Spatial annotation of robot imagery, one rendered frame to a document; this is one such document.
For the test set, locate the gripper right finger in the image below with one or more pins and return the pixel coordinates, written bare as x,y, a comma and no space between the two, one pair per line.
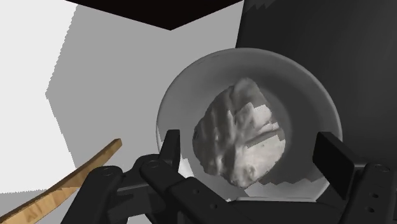
359,180

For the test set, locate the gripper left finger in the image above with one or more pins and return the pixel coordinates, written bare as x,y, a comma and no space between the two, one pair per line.
161,176

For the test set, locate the white crumpled lump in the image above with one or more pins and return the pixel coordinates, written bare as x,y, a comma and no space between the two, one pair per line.
238,136

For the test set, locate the wooden stick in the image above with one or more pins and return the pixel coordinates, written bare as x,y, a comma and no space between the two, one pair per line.
62,186

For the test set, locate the white bowl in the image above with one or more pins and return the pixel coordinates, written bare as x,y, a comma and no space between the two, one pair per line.
248,124

